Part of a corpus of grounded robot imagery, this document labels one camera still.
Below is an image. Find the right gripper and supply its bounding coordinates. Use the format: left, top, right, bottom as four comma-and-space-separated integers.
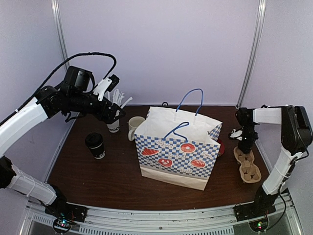
238, 124, 258, 154

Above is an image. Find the cardboard cup carrier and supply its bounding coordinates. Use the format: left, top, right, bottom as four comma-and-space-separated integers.
233, 147, 262, 184

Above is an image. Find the blue checkered paper bag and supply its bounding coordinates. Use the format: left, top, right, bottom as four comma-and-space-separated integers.
134, 88, 223, 191

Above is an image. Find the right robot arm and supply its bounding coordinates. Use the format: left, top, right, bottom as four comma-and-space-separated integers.
228, 105, 313, 216

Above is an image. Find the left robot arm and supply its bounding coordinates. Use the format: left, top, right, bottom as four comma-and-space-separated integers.
0, 66, 126, 217

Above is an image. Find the white paper cup with straws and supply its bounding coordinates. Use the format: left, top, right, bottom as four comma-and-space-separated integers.
107, 120, 120, 133

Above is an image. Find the white ceramic mug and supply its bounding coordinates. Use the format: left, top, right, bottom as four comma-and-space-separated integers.
128, 116, 145, 141

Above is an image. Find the red floral plate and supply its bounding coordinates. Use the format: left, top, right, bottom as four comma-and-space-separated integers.
217, 138, 225, 157

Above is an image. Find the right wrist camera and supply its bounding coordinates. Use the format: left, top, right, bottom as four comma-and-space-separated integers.
228, 128, 243, 141

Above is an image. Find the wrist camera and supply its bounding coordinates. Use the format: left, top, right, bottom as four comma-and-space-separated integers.
228, 128, 243, 141
93, 74, 120, 101

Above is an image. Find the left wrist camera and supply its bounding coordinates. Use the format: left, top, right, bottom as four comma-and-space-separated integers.
93, 74, 120, 101

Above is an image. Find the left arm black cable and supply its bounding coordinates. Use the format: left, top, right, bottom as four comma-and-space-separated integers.
14, 51, 117, 111

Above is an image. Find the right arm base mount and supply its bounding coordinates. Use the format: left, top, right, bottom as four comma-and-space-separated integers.
233, 202, 276, 233

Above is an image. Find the aluminium front rail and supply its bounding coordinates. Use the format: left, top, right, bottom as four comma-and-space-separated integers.
24, 193, 301, 235

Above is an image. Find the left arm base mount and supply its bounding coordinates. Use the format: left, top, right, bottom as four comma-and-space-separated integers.
41, 202, 88, 235

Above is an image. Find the left aluminium post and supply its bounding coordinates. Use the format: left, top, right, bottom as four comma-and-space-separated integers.
51, 0, 68, 60

